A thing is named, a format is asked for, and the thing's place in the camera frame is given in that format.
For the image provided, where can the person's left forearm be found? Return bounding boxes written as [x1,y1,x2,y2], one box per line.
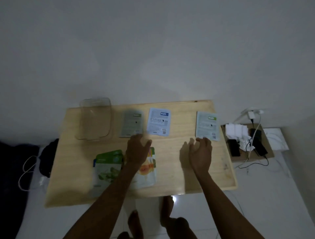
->
[63,163,143,239]

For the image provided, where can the person's foot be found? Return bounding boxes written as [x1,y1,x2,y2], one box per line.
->
[127,209,144,239]
[160,196,176,228]

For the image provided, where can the grey-green sachet packet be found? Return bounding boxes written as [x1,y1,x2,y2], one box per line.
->
[119,110,144,138]

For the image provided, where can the person's right leg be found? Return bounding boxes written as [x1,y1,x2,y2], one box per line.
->
[163,217,198,239]

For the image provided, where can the person's left hand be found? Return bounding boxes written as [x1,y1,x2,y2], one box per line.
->
[125,134,153,166]

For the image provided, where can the blue and white sachet packet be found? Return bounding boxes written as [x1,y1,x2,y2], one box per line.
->
[147,108,171,136]

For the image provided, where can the black bag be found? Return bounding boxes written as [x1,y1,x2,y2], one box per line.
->
[39,138,59,178]

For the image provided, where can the person's right hand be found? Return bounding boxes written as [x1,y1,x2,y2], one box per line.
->
[189,137,213,174]

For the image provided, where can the dark cloth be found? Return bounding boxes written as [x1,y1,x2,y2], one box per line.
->
[0,141,40,239]

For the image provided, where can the person's left foot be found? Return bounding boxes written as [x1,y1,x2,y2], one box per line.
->
[127,209,144,239]

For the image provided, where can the green leaf print mask packet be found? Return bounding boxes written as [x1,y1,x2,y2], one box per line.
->
[89,149,125,198]

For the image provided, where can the white charging cable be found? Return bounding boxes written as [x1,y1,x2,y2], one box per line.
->
[234,109,265,169]

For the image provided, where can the black rectangular device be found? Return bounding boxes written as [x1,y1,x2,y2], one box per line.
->
[253,142,269,157]

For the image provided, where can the person's right foot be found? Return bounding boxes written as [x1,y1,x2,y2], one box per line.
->
[160,196,176,228]

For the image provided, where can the crumpled white tissue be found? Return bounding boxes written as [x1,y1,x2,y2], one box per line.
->
[238,138,256,151]

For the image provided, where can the black power bank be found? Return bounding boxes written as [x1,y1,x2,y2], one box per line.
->
[250,128,262,148]

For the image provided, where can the clear plastic container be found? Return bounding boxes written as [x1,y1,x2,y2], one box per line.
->
[74,98,113,141]

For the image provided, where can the black smartphone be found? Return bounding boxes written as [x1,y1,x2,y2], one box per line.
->
[227,139,241,157]

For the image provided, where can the pale green sachet packet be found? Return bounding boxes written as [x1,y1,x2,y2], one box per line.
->
[195,111,220,141]

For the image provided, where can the white folded tissue stack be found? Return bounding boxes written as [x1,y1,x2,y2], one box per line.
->
[225,123,249,140]

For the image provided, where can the brown cardboard tray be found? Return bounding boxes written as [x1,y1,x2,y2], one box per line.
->
[221,123,275,163]

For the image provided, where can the white looped cable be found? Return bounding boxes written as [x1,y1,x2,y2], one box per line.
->
[18,155,40,191]

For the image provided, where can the black cable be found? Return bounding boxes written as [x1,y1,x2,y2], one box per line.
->
[238,155,269,169]

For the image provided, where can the orange fruit print mask packet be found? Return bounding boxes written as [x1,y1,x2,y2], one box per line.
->
[130,147,157,190]

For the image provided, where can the person's right forearm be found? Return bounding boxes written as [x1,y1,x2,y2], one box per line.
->
[196,170,266,239]

